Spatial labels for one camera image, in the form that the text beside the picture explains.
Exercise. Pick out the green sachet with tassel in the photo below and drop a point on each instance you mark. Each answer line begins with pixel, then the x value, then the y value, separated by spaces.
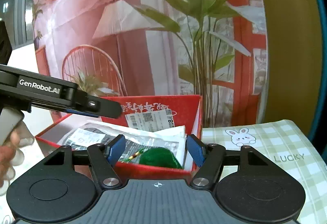
pixel 159 157

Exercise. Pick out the gloved left hand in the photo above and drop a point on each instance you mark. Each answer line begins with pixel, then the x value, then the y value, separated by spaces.
pixel 14 136

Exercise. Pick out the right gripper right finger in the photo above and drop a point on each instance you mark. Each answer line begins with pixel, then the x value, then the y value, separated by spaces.
pixel 244 185

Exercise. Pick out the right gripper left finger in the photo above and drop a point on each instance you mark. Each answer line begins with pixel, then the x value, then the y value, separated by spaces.
pixel 66 184

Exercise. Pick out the green plaid bunny tablecloth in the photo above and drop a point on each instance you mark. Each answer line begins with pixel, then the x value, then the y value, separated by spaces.
pixel 282 142

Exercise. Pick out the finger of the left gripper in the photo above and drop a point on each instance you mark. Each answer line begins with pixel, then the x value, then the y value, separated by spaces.
pixel 96 107

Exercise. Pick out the red strawberry cardboard box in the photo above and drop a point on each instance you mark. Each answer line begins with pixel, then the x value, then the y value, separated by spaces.
pixel 146 122

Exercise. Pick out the printed room backdrop poster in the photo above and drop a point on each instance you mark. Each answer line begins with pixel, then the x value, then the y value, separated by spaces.
pixel 213 48

